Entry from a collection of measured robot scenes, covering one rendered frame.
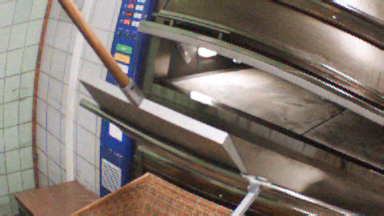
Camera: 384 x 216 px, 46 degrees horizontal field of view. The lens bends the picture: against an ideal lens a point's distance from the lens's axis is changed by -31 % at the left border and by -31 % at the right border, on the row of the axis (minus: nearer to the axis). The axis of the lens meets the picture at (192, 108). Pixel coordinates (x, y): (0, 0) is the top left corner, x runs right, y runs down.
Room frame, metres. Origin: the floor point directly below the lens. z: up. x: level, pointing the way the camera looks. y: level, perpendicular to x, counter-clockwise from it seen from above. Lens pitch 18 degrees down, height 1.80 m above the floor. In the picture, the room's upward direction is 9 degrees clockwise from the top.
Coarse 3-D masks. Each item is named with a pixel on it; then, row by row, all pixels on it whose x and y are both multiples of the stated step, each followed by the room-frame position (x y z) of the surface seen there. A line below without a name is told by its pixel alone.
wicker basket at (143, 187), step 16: (144, 176) 2.06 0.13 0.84; (112, 192) 1.92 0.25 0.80; (128, 192) 1.99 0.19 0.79; (144, 192) 2.06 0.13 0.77; (160, 192) 2.02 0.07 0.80; (176, 192) 1.98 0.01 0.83; (96, 208) 1.83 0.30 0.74; (128, 208) 1.99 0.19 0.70; (144, 208) 2.03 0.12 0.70; (160, 208) 2.00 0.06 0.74; (176, 208) 1.96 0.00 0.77; (192, 208) 1.92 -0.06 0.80; (208, 208) 1.89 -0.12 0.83; (224, 208) 1.85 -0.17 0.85
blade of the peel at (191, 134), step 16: (80, 80) 1.68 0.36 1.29; (96, 80) 1.64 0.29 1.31; (96, 96) 1.71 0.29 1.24; (112, 96) 1.59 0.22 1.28; (112, 112) 1.75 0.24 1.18; (128, 112) 1.63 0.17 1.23; (144, 112) 1.53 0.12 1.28; (160, 112) 1.49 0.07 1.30; (144, 128) 1.67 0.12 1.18; (160, 128) 1.56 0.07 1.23; (176, 128) 1.48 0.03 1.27; (192, 128) 1.43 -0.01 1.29; (208, 128) 1.41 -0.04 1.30; (176, 144) 1.61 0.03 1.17; (192, 144) 1.52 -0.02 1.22; (208, 144) 1.44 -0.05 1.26; (224, 144) 1.38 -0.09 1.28; (224, 160) 1.48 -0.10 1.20; (240, 160) 1.46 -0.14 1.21
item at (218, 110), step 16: (160, 96) 2.11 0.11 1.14; (176, 96) 2.07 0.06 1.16; (192, 96) 2.04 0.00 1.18; (208, 112) 1.99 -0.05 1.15; (224, 112) 1.95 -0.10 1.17; (240, 112) 1.96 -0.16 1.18; (240, 128) 1.91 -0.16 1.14; (256, 128) 1.87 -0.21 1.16; (272, 128) 1.85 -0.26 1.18; (288, 144) 1.79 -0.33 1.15; (304, 144) 1.75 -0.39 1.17; (320, 144) 1.75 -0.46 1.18; (320, 160) 1.69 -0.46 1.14; (336, 160) 1.65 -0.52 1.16; (352, 160) 1.62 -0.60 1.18; (368, 176) 1.54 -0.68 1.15
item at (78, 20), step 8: (64, 0) 1.21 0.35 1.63; (64, 8) 1.22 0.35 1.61; (72, 8) 1.24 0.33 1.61; (72, 16) 1.25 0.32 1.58; (80, 16) 1.27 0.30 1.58; (80, 24) 1.28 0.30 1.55; (88, 24) 1.31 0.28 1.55; (80, 32) 1.31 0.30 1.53; (88, 32) 1.31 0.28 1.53; (88, 40) 1.33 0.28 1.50; (96, 40) 1.34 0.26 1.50; (96, 48) 1.35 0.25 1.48; (104, 48) 1.38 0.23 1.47; (104, 56) 1.38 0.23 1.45; (104, 64) 1.40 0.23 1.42; (112, 64) 1.41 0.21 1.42; (112, 72) 1.43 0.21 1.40; (120, 72) 1.44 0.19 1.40; (120, 80) 1.45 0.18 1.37; (128, 80) 1.48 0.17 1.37
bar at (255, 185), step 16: (96, 112) 1.78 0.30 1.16; (128, 128) 1.69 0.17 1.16; (160, 144) 1.61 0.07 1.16; (192, 160) 1.55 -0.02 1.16; (208, 160) 1.53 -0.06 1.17; (224, 176) 1.49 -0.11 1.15; (240, 176) 1.46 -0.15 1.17; (256, 192) 1.41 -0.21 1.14; (272, 192) 1.38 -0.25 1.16; (288, 192) 1.36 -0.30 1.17; (240, 208) 1.38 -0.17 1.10; (320, 208) 1.27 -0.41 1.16; (336, 208) 1.24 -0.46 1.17
